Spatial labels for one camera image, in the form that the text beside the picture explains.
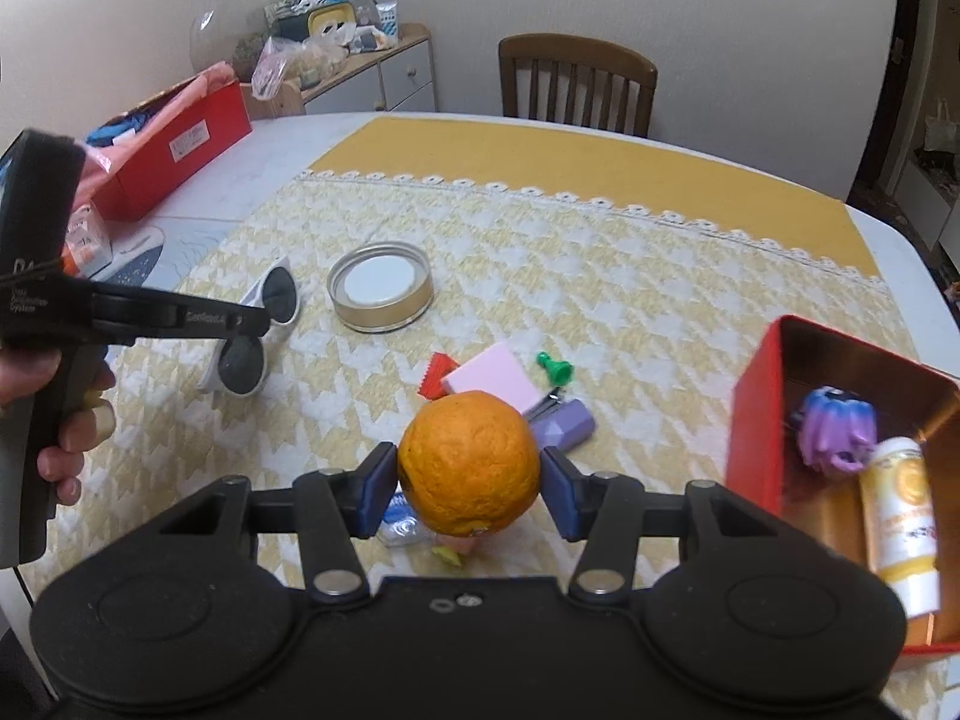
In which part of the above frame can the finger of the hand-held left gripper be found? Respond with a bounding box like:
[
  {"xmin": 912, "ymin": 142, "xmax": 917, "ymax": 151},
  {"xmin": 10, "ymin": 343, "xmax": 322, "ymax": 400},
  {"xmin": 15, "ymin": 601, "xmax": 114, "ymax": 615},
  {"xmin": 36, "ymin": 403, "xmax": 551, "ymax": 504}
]
[{"xmin": 90, "ymin": 281, "xmax": 272, "ymax": 347}]

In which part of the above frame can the clear glass dome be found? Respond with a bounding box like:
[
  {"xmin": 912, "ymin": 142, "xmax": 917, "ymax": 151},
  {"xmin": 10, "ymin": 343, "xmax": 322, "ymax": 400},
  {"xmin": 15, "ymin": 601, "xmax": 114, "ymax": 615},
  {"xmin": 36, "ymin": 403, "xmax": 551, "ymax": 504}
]
[{"xmin": 189, "ymin": 9, "xmax": 248, "ymax": 77}]

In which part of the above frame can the small black round object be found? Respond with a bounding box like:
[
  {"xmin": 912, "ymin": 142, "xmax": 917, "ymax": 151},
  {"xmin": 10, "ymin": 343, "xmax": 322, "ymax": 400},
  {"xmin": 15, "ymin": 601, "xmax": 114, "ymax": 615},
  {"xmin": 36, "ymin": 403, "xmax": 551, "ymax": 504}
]
[{"xmin": 196, "ymin": 256, "xmax": 302, "ymax": 397}]

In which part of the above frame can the yellow houndstooth tablecloth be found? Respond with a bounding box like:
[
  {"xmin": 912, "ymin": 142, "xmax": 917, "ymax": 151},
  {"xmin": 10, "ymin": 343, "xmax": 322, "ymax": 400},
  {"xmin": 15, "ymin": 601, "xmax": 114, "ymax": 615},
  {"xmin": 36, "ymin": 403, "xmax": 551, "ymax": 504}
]
[{"xmin": 19, "ymin": 115, "xmax": 960, "ymax": 720}]

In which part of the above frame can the purple figurine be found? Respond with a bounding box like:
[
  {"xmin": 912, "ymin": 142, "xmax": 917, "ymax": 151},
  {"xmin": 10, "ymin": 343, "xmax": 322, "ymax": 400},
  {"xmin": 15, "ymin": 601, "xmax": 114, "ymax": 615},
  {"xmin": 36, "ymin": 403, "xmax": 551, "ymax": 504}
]
[{"xmin": 786, "ymin": 386, "xmax": 880, "ymax": 475}]

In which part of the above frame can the red tin box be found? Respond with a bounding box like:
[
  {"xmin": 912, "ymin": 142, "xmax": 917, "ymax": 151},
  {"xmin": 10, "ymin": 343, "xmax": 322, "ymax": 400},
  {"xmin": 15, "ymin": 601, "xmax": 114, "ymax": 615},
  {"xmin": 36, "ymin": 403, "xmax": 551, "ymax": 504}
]
[{"xmin": 726, "ymin": 315, "xmax": 960, "ymax": 657}]

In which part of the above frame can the small metal clipper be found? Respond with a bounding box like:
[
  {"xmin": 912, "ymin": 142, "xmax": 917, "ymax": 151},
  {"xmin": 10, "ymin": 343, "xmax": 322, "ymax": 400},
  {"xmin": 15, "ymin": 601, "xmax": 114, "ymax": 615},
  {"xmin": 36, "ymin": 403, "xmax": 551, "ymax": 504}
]
[{"xmin": 529, "ymin": 388, "xmax": 571, "ymax": 421}]

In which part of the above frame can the teal yellow bag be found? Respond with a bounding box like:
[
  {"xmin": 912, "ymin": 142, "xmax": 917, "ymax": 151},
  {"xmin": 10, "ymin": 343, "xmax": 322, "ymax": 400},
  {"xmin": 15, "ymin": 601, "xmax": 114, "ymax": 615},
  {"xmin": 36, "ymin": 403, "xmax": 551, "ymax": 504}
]
[{"xmin": 268, "ymin": 0, "xmax": 361, "ymax": 46}]

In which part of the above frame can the clear blister packet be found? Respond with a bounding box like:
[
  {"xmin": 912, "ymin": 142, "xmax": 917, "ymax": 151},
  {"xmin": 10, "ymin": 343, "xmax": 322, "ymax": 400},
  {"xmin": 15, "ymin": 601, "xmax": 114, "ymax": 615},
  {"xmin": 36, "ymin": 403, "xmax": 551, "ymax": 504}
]
[{"xmin": 375, "ymin": 491, "xmax": 430, "ymax": 550}]

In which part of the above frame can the clear plastic packet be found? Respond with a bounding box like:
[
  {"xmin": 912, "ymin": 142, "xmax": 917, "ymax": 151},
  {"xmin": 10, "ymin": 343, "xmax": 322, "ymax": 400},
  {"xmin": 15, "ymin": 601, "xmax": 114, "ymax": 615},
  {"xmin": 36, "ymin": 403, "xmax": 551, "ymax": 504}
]
[{"xmin": 64, "ymin": 202, "xmax": 113, "ymax": 278}]

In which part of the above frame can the purple plastic case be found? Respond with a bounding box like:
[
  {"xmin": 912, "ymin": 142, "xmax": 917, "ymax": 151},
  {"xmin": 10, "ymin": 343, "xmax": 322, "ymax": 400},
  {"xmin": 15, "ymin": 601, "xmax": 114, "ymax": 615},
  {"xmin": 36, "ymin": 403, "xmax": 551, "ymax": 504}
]
[{"xmin": 525, "ymin": 397, "xmax": 597, "ymax": 455}]

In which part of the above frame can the pink block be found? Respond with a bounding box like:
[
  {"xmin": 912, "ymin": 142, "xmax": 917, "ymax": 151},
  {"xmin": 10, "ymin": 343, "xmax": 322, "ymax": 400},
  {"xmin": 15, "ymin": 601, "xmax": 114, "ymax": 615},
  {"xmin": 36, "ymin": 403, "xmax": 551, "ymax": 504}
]
[{"xmin": 444, "ymin": 340, "xmax": 542, "ymax": 417}]

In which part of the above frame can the wooden chair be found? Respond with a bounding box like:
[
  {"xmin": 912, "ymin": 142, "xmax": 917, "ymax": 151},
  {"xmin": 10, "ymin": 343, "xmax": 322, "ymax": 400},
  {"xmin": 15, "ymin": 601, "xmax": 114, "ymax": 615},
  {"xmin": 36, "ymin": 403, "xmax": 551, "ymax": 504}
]
[{"xmin": 499, "ymin": 33, "xmax": 659, "ymax": 140}]

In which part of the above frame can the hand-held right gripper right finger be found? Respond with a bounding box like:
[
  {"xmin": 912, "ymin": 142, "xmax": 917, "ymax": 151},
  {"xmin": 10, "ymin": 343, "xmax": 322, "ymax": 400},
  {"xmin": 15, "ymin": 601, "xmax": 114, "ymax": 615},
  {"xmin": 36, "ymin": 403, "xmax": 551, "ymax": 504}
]
[{"xmin": 540, "ymin": 446, "xmax": 785, "ymax": 607}]

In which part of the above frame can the person's left hand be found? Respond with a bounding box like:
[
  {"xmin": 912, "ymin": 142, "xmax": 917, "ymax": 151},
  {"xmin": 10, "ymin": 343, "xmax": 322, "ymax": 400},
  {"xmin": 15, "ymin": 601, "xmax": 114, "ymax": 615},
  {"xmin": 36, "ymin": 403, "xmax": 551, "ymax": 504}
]
[{"xmin": 0, "ymin": 349, "xmax": 119, "ymax": 509}]

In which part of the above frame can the red plastic toy basket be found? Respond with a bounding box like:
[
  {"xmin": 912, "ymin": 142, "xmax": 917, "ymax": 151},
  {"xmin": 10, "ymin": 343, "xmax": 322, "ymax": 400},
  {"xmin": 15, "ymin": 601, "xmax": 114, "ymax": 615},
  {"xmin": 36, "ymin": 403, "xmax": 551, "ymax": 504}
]
[{"xmin": 418, "ymin": 351, "xmax": 463, "ymax": 400}]

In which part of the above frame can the clear plastic bag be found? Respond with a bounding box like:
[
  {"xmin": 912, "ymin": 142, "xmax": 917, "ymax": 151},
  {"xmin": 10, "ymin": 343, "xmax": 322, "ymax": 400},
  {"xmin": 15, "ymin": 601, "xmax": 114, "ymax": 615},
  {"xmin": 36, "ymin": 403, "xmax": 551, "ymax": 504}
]
[{"xmin": 251, "ymin": 34, "xmax": 350, "ymax": 102}]

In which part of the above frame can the white yellow bottle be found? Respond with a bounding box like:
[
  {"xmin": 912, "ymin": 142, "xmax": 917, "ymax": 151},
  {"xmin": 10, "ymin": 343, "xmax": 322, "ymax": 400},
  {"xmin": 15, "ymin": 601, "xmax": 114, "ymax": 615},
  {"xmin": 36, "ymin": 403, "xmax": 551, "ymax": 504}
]
[{"xmin": 859, "ymin": 436, "xmax": 943, "ymax": 620}]

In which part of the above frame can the blue item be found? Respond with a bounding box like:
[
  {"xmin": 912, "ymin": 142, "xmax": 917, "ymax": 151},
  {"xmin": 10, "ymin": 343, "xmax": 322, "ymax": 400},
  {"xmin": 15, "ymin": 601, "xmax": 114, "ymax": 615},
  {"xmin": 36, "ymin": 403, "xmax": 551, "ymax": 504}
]
[{"xmin": 86, "ymin": 111, "xmax": 162, "ymax": 148}]

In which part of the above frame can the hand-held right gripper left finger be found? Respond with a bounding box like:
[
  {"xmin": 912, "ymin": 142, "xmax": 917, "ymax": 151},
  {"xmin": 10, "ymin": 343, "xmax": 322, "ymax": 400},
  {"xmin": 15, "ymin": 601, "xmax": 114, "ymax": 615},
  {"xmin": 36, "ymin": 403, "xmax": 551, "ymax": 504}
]
[{"xmin": 154, "ymin": 441, "xmax": 398, "ymax": 607}]

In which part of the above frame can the orange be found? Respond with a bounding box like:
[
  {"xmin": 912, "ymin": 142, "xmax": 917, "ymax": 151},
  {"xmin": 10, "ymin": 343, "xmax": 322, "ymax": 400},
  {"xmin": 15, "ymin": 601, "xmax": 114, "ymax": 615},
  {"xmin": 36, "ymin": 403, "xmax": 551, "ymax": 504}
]
[{"xmin": 397, "ymin": 390, "xmax": 542, "ymax": 538}]

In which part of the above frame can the white cabinet with wooden top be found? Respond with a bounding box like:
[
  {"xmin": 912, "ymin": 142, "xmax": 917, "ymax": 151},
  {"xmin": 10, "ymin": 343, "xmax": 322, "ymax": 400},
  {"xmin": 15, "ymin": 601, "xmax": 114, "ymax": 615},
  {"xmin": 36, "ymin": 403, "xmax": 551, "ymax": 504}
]
[{"xmin": 247, "ymin": 22, "xmax": 438, "ymax": 121}]

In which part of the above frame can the low white cabinet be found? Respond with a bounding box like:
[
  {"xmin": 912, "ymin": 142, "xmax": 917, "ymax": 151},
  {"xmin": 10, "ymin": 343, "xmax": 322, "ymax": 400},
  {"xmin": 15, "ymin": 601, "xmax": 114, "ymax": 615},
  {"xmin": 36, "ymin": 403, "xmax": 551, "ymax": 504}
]
[{"xmin": 896, "ymin": 150, "xmax": 960, "ymax": 250}]

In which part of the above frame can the round gold tin lid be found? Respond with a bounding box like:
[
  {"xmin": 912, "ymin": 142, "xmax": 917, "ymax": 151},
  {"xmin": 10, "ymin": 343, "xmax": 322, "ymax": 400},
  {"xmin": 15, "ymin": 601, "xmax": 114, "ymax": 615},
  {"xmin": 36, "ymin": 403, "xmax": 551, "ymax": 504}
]
[{"xmin": 326, "ymin": 240, "xmax": 436, "ymax": 333}]

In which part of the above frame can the white tote bag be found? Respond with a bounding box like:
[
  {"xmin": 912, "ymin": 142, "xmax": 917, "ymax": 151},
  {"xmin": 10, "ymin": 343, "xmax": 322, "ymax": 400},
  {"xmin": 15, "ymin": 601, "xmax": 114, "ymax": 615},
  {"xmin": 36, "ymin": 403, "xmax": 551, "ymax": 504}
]
[{"xmin": 924, "ymin": 97, "xmax": 960, "ymax": 155}]

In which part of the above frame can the small pink yellow toy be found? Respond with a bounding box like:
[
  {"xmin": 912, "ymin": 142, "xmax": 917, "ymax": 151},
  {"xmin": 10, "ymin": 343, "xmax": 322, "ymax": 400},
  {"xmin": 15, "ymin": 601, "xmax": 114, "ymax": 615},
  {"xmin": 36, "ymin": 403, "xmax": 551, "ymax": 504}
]
[{"xmin": 431, "ymin": 521, "xmax": 490, "ymax": 568}]

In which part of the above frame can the red cardboard box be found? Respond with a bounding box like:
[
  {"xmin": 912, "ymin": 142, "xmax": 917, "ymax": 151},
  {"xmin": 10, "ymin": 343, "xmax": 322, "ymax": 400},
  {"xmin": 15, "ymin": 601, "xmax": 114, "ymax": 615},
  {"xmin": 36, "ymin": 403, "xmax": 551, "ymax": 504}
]
[{"xmin": 90, "ymin": 79, "xmax": 254, "ymax": 223}]

